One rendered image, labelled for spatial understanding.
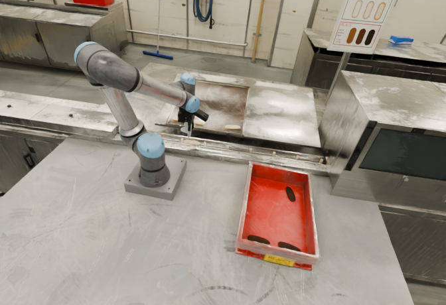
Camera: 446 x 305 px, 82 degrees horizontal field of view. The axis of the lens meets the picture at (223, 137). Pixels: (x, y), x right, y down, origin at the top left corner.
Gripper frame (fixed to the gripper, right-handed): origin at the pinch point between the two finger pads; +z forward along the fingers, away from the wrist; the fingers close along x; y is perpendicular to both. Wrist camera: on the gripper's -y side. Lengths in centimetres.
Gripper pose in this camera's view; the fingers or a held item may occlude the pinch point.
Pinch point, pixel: (191, 132)
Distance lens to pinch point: 151.7
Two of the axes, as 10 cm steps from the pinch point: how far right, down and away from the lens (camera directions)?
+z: -0.8, 7.8, 6.2
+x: -1.4, 6.0, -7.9
